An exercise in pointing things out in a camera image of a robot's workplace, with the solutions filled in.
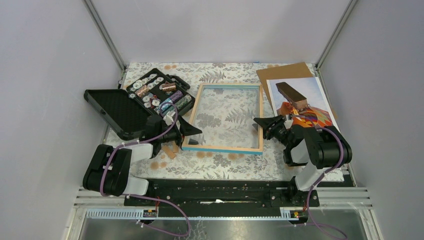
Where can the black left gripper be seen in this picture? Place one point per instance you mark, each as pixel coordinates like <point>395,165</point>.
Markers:
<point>185,129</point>

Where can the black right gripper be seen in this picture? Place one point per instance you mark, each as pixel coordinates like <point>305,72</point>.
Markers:
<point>267,123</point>

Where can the wooden picture frame blue edge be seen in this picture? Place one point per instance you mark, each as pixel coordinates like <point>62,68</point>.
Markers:
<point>225,112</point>

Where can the hot air balloon photo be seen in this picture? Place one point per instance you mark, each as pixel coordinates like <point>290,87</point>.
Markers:
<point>303,98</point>

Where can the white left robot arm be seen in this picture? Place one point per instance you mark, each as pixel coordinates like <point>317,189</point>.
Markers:
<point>109,170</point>

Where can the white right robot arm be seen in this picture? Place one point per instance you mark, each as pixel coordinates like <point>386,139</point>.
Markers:
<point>319,150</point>

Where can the small wooden block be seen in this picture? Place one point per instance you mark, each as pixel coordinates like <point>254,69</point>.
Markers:
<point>175,147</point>
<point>168,152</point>

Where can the blue green poker chip stack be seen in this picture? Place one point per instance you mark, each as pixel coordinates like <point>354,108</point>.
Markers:
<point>180,104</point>

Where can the floral patterned table mat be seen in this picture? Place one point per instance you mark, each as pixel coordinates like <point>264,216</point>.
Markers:
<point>206,165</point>

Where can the copper poker chip stack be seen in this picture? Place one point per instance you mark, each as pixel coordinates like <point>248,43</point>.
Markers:
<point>168,87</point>

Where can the black poker chip case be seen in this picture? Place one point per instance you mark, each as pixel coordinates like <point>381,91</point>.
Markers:
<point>126,110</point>

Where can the brown cardboard backing board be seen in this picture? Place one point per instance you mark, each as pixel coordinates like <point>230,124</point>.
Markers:
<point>299,77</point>

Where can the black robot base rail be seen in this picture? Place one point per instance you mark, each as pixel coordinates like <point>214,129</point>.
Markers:
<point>224,198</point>

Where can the aluminium corner post right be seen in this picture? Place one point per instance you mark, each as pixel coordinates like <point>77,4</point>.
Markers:
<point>338,29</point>

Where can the aluminium corner post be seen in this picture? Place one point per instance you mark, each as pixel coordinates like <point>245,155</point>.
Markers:
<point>98,22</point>
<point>338,29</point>

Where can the aluminium corner post left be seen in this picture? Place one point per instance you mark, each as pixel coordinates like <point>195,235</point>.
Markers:
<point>98,22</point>

